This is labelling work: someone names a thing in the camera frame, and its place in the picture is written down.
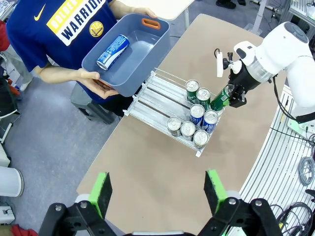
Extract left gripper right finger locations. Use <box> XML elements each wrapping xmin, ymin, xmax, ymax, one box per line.
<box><xmin>198</xmin><ymin>169</ymin><xmax>284</xmax><ymax>236</ymax></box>

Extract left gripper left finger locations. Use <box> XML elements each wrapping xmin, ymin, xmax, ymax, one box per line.
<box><xmin>38</xmin><ymin>172</ymin><xmax>116</xmax><ymax>236</ymax></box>

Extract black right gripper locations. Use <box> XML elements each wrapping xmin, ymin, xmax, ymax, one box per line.
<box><xmin>227</xmin><ymin>62</ymin><xmax>263</xmax><ymax>109</ymax></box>

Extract green Chilsung cider can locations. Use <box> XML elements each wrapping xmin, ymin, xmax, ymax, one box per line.
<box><xmin>185</xmin><ymin>79</ymin><xmax>200</xmax><ymax>103</ymax></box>
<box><xmin>196</xmin><ymin>87</ymin><xmax>212</xmax><ymax>111</ymax></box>
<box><xmin>209</xmin><ymin>83</ymin><xmax>236</xmax><ymax>112</ymax></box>

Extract blue bin with orange handles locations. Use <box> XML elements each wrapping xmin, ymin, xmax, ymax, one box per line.
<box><xmin>81</xmin><ymin>13</ymin><xmax>171</xmax><ymax>98</ymax></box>

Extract blue Pocari Sweat can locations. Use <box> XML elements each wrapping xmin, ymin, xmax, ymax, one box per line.
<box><xmin>201</xmin><ymin>110</ymin><xmax>219</xmax><ymax>135</ymax></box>
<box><xmin>96</xmin><ymin>34</ymin><xmax>130</xmax><ymax>71</ymax></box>
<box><xmin>189</xmin><ymin>104</ymin><xmax>206</xmax><ymax>127</ymax></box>

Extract person's left forearm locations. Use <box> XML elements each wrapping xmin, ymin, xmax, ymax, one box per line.
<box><xmin>109</xmin><ymin>0</ymin><xmax>138</xmax><ymax>17</ymax></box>

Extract person's right forearm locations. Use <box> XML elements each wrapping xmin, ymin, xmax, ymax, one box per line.
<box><xmin>34</xmin><ymin>64</ymin><xmax>79</xmax><ymax>84</ymax></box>

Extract white can dispenser rack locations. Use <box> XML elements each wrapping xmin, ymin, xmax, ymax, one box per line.
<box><xmin>122</xmin><ymin>67</ymin><xmax>226</xmax><ymax>158</ymax></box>

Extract person's right hand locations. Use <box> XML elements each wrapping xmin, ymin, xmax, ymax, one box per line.
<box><xmin>76</xmin><ymin>68</ymin><xmax>120</xmax><ymax>100</ymax></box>

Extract person's left hand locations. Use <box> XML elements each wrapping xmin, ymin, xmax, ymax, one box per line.
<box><xmin>126</xmin><ymin>6</ymin><xmax>158</xmax><ymax>20</ymax></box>

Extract black trousers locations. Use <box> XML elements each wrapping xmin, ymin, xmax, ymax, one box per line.
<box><xmin>98</xmin><ymin>94</ymin><xmax>135</xmax><ymax>121</ymax></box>

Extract grey plastic stool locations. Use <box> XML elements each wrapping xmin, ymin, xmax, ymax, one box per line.
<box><xmin>70</xmin><ymin>83</ymin><xmax>116</xmax><ymax>125</ymax></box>

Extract white cylindrical air purifier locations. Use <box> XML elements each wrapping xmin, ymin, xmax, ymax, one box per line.
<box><xmin>0</xmin><ymin>166</ymin><xmax>25</xmax><ymax>197</ymax></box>

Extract black jacket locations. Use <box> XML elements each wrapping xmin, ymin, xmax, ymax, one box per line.
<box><xmin>0</xmin><ymin>78</ymin><xmax>21</xmax><ymax>118</ymax></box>

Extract person in blue shirt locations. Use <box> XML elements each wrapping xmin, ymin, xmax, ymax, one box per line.
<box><xmin>6</xmin><ymin>0</ymin><xmax>118</xmax><ymax>104</ymax></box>

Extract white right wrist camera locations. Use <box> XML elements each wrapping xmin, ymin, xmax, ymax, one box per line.
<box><xmin>213</xmin><ymin>48</ymin><xmax>224</xmax><ymax>78</ymax></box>

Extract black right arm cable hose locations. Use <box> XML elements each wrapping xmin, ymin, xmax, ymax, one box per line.
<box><xmin>272</xmin><ymin>76</ymin><xmax>315</xmax><ymax>143</ymax></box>

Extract slotted aluminium robot base plate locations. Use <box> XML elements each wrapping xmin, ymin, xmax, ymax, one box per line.
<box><xmin>226</xmin><ymin>83</ymin><xmax>315</xmax><ymax>236</ymax></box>

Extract grey cable coil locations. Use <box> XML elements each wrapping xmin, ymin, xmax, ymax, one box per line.
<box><xmin>297</xmin><ymin>156</ymin><xmax>315</xmax><ymax>186</ymax></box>

